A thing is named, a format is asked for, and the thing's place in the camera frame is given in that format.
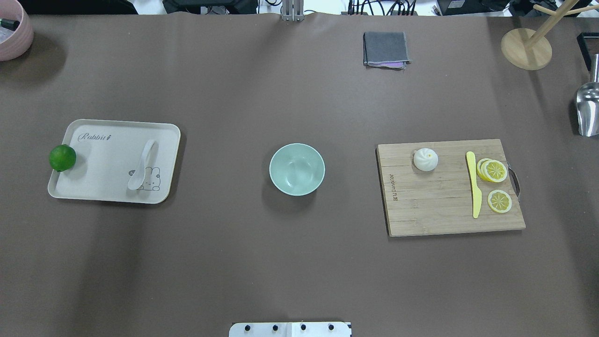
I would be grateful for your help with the white steamed bun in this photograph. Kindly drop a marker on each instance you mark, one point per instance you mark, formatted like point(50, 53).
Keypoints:
point(425, 159)

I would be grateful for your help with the white ceramic spoon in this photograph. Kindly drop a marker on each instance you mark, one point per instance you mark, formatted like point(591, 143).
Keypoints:
point(139, 176)

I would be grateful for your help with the mint green bowl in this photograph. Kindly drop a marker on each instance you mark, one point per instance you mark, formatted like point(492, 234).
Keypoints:
point(297, 169)

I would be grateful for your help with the pink bowl with ice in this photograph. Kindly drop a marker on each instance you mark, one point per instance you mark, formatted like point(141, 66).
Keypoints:
point(15, 43)

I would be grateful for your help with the grey folded cloth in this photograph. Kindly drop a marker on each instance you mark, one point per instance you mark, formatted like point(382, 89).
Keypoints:
point(385, 50)

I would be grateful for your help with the yellow plastic knife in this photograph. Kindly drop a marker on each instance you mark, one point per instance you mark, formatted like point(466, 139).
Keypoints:
point(475, 190)

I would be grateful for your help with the cream rabbit tray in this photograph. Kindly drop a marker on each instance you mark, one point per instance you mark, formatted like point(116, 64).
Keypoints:
point(108, 152)

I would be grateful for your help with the lemon slice stack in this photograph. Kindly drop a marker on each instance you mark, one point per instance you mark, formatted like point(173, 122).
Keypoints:
point(491, 170)

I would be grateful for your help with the single lemon slice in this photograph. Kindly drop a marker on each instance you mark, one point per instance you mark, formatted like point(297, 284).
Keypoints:
point(499, 201)

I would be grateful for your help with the green lime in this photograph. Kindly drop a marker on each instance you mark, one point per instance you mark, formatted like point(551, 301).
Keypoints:
point(62, 158)

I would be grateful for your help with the wooden mug tree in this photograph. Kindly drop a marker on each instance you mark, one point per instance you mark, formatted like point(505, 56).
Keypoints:
point(529, 49)

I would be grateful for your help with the metal scoop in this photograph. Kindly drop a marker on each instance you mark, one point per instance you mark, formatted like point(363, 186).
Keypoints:
point(587, 103)

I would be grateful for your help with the aluminium frame post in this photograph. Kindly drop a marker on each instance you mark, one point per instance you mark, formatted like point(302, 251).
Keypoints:
point(292, 10)

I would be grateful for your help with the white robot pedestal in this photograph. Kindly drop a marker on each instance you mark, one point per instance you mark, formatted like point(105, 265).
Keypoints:
point(291, 329)

